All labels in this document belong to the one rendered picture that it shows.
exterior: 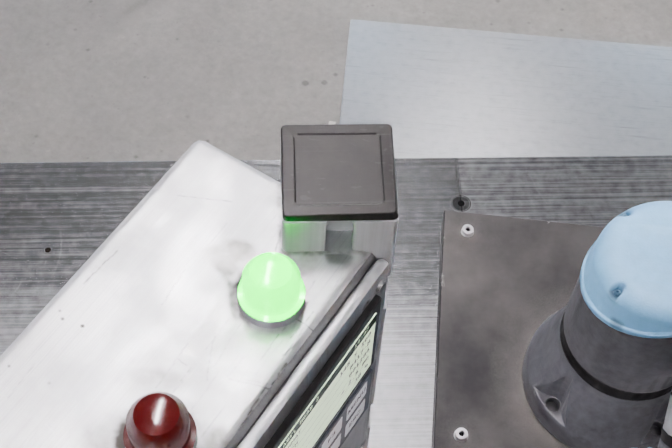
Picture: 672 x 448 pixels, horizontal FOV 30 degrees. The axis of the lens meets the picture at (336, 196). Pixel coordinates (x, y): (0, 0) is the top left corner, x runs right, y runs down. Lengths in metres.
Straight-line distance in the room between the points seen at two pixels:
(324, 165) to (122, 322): 0.10
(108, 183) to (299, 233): 0.84
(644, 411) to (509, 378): 0.14
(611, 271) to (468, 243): 0.28
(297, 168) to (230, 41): 2.07
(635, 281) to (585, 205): 0.35
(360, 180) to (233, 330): 0.08
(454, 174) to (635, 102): 0.23
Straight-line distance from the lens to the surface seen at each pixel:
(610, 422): 1.13
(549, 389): 1.15
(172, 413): 0.44
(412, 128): 1.36
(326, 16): 2.60
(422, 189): 1.31
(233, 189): 0.51
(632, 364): 1.05
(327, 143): 0.50
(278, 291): 0.47
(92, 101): 2.48
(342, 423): 0.57
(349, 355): 0.51
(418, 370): 1.20
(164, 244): 0.50
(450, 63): 1.43
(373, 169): 0.49
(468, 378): 1.18
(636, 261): 1.00
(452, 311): 1.21
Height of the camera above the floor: 1.89
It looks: 55 degrees down
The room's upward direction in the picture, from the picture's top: 3 degrees clockwise
